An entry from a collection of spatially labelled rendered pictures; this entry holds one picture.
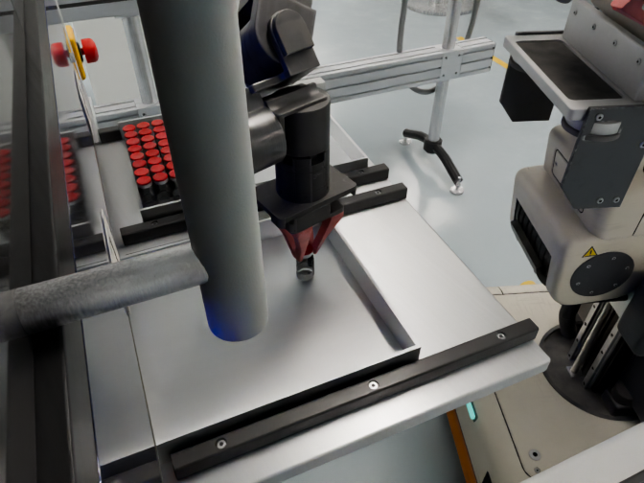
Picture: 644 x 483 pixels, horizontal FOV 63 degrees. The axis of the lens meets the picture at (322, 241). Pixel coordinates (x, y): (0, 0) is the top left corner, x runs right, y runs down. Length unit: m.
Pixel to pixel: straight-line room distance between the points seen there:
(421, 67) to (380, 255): 1.53
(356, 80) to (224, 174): 1.88
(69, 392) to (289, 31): 0.38
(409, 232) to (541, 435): 0.70
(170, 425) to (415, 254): 0.36
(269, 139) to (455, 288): 0.32
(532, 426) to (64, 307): 1.19
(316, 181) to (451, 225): 1.66
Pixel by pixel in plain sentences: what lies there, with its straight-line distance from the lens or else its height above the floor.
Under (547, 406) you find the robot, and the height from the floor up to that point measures 0.28.
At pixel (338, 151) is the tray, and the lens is 0.89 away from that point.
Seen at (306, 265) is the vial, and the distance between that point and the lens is 0.63.
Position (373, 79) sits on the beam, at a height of 0.50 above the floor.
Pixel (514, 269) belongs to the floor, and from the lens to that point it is 2.05.
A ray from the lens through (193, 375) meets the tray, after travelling 0.59.
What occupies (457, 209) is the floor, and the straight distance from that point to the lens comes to 2.26.
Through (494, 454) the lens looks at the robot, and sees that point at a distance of 1.27.
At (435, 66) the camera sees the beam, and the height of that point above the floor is 0.50.
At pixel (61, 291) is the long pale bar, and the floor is 1.23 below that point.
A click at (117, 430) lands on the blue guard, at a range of 0.27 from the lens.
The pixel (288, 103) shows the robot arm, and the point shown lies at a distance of 0.50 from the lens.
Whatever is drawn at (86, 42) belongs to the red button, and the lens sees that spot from 1.03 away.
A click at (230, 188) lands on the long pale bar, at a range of 0.17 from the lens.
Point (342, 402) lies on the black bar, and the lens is 0.53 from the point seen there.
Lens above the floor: 1.35
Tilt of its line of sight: 42 degrees down
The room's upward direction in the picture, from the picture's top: straight up
